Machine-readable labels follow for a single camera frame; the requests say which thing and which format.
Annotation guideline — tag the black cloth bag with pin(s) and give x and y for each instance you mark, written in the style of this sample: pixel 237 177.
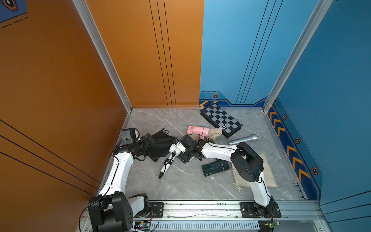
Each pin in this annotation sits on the black cloth bag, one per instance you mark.
pixel 161 146

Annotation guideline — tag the white hair dryer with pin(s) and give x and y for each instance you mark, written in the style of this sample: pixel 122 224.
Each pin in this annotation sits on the white hair dryer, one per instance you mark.
pixel 175 150

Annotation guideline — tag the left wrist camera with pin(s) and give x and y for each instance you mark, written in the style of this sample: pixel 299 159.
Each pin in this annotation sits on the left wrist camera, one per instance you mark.
pixel 129 136

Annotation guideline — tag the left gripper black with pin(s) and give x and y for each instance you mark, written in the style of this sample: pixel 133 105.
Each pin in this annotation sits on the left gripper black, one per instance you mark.
pixel 147 143

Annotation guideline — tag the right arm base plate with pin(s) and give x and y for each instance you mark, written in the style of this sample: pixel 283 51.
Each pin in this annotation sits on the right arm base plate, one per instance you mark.
pixel 252 210

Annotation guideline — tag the beige drawstring bag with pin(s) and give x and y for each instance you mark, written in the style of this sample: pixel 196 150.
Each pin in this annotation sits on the beige drawstring bag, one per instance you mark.
pixel 241 183
pixel 214 133

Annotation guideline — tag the black white chessboard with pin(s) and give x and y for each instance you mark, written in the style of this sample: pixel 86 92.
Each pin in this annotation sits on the black white chessboard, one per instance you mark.
pixel 219 118

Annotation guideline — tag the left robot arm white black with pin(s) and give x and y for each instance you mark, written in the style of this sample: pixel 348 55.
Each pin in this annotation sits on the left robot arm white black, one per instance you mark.
pixel 111 210

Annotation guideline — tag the beige drawstring bag under pink dryer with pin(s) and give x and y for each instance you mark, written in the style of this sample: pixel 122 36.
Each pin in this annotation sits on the beige drawstring bag under pink dryer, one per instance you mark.
pixel 214 133

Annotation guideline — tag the green circuit board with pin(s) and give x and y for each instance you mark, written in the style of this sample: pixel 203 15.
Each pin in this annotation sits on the green circuit board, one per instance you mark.
pixel 142 226
pixel 272 225

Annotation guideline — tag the green circuit board right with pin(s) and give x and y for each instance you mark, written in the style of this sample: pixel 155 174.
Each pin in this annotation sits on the green circuit board right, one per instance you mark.
pixel 272 225

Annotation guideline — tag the green circuit board left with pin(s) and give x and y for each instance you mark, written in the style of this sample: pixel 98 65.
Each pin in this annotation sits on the green circuit board left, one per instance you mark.
pixel 142 226

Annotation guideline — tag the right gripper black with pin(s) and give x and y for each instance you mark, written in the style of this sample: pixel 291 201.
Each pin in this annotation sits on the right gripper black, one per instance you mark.
pixel 183 158

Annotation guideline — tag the pink hair dryer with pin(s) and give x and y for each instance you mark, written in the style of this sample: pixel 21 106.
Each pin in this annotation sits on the pink hair dryer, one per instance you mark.
pixel 202 131

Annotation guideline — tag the silver cylinder flashlight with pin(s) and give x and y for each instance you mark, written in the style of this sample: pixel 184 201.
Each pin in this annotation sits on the silver cylinder flashlight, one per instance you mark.
pixel 250 138

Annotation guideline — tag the aluminium front rail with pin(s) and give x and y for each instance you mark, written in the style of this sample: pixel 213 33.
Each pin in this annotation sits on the aluminium front rail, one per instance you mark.
pixel 235 210

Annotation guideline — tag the dark green hair dryer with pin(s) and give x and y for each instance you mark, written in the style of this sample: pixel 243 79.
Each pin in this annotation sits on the dark green hair dryer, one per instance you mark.
pixel 215 167

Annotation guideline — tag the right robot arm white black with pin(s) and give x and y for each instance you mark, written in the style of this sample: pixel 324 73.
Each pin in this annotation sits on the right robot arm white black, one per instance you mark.
pixel 247 162

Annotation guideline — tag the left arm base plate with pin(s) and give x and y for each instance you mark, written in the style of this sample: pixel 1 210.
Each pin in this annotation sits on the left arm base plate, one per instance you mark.
pixel 150 210

